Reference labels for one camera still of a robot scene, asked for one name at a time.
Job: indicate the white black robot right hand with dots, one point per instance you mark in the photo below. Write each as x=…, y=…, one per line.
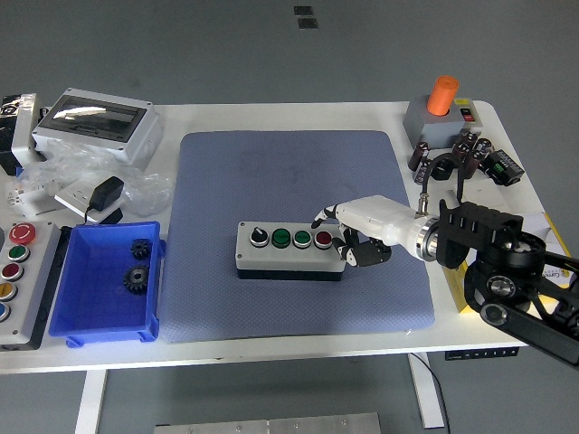
x=380, y=219

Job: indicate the grey four-button control box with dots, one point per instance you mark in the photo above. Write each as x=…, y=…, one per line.
x=253, y=262

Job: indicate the grey five-button control box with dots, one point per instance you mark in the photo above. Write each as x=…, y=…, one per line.
x=31, y=289

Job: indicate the black silver-printed capacitor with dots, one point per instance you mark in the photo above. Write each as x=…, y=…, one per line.
x=420, y=174

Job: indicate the dark brown cylindrical capacitor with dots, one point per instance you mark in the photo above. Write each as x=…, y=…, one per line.
x=472, y=163
x=482, y=147
x=418, y=153
x=468, y=138
x=459, y=149

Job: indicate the yellow white carton box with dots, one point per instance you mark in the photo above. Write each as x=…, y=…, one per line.
x=459, y=294

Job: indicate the black module with green terminals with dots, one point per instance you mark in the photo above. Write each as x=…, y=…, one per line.
x=502, y=168

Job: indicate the orange cylinder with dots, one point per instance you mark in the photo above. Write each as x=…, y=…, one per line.
x=442, y=97

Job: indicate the grey-blue textured mat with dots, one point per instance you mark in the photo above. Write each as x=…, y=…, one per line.
x=253, y=307

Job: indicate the black table control panel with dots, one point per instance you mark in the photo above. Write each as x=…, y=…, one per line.
x=479, y=354

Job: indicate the white table leg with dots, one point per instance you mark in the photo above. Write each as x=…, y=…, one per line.
x=427, y=398
x=90, y=402

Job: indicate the dark floor outlet cover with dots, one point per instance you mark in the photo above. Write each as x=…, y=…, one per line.
x=307, y=23
x=303, y=11

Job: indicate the clear plastic bag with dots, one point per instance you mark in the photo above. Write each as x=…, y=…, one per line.
x=149, y=192

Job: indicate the silver metal plate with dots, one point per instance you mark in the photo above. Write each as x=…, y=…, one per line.
x=271, y=425

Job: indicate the small black bevel gear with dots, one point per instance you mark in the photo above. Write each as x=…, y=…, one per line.
x=141, y=249

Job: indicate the large black bevel gear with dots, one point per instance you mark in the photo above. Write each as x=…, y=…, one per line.
x=135, y=279

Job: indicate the black power adapter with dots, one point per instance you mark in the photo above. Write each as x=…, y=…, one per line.
x=106, y=192

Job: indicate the blue plastic bin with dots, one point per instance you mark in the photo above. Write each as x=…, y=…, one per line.
x=90, y=312

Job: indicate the black shiny foil bag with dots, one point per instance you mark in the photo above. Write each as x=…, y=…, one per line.
x=6, y=126

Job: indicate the grey switch box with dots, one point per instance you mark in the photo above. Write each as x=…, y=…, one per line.
x=420, y=122

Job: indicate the white wall switch plate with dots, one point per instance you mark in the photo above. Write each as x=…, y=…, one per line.
x=484, y=192

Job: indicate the grey enclosure with clear lid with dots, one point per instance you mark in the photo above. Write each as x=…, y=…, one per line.
x=135, y=140

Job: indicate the white wall socket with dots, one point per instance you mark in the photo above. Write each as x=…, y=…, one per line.
x=74, y=196

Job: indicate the white metal bracket device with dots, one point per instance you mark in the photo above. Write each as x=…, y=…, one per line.
x=22, y=135

